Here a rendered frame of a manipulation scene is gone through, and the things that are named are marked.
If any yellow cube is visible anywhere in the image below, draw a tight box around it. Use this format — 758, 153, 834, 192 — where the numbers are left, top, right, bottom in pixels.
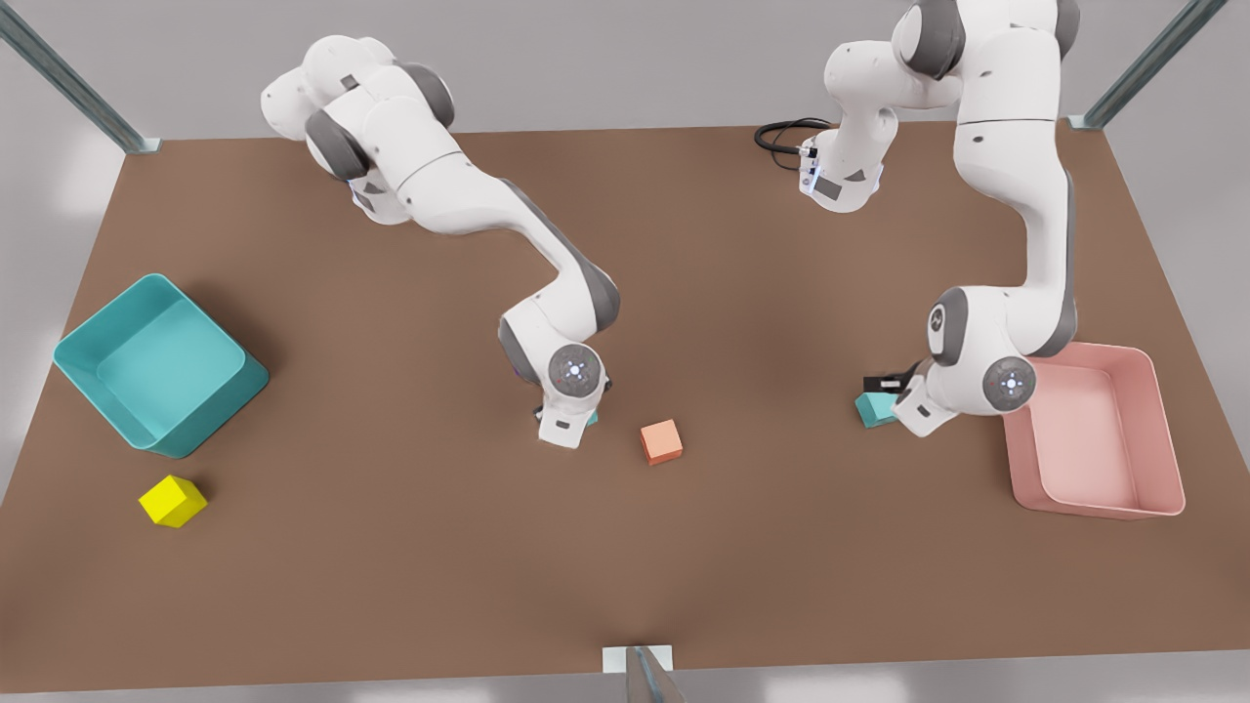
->
138, 475, 209, 530

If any black cable loop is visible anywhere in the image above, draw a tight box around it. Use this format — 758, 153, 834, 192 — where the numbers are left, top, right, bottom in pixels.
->
754, 118, 834, 173

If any pink rectangular tray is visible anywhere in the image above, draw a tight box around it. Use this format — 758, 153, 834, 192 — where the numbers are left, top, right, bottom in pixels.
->
1002, 342, 1187, 520

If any teal rectangular tray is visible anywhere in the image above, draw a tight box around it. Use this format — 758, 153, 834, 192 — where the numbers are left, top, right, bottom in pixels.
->
53, 272, 271, 460

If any silver frame post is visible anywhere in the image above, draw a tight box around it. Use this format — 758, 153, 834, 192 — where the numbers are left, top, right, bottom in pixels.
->
0, 6, 162, 155
602, 644, 685, 703
1066, 0, 1229, 131

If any orange cube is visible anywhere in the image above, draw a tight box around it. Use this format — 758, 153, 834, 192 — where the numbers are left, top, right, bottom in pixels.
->
640, 419, 685, 467

